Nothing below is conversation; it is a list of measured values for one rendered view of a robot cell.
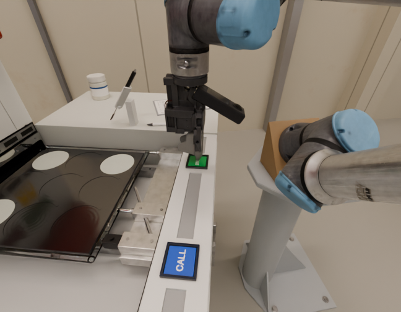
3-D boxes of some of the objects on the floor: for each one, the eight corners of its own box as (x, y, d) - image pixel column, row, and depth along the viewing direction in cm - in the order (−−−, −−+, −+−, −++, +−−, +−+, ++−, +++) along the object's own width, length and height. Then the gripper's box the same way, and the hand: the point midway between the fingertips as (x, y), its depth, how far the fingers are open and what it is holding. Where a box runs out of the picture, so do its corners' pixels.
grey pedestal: (293, 234, 144) (340, 131, 96) (336, 307, 109) (444, 203, 60) (222, 244, 138) (234, 140, 89) (243, 326, 103) (281, 226, 54)
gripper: (169, 68, 45) (176, 148, 58) (159, 80, 38) (169, 169, 50) (208, 69, 44) (206, 150, 57) (205, 82, 37) (204, 171, 50)
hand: (200, 156), depth 53 cm, fingers closed
